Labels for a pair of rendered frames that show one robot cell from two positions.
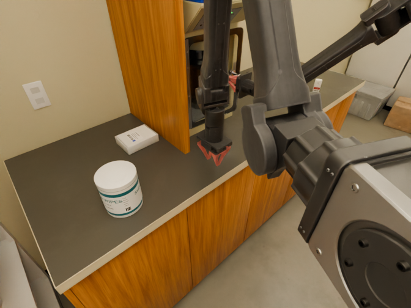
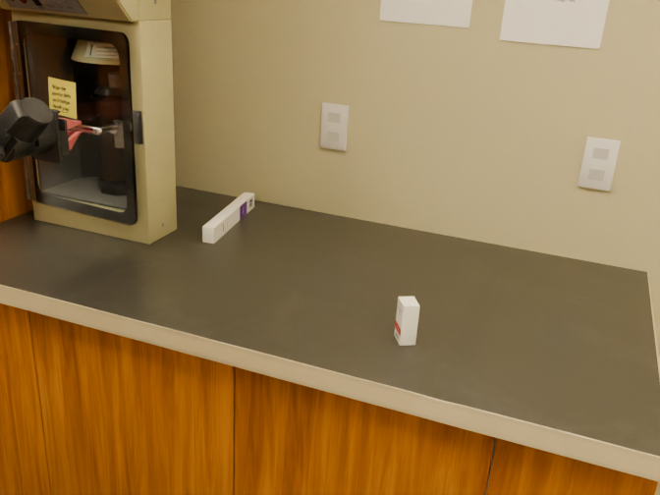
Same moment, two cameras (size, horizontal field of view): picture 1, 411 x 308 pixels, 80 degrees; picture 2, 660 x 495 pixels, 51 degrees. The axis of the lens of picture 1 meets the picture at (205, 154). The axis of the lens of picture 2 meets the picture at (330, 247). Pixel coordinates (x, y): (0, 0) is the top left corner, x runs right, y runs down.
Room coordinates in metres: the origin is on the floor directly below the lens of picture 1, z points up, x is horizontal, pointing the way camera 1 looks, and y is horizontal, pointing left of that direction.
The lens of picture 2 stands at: (0.87, -1.56, 1.53)
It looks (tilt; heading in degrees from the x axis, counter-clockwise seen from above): 22 degrees down; 62
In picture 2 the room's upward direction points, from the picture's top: 4 degrees clockwise
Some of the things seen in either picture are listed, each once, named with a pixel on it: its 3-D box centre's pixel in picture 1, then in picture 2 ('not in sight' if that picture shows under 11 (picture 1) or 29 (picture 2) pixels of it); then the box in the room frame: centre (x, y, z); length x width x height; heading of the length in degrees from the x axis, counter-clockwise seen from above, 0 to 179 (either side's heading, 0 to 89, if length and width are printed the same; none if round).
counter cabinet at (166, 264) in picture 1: (221, 172); (177, 414); (1.23, -0.11, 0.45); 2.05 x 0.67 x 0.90; 132
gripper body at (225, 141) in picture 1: (214, 132); not in sight; (0.62, -0.03, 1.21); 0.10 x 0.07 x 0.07; 42
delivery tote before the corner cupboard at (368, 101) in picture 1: (358, 97); not in sight; (2.94, -1.99, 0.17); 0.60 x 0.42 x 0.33; 40
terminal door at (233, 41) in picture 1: (214, 80); (75, 124); (1.05, -0.04, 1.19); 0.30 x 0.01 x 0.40; 128
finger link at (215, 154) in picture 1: (215, 152); not in sight; (0.61, -0.03, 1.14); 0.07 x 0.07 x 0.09; 42
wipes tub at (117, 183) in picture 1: (120, 189); not in sight; (0.57, 0.29, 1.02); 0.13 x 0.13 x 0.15
